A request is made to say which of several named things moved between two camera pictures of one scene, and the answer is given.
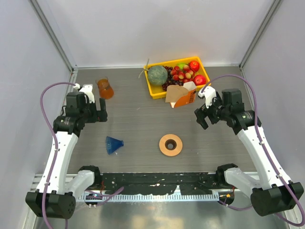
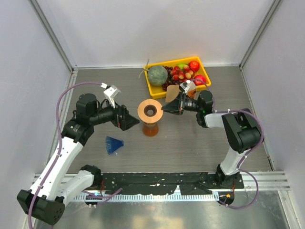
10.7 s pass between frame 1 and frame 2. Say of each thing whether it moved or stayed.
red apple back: stayed
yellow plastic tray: stayed
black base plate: stayed
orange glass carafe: moved
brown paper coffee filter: stayed
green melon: stayed
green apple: stayed
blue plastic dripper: stayed
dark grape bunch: stayed
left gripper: moved
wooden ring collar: moved
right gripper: moved
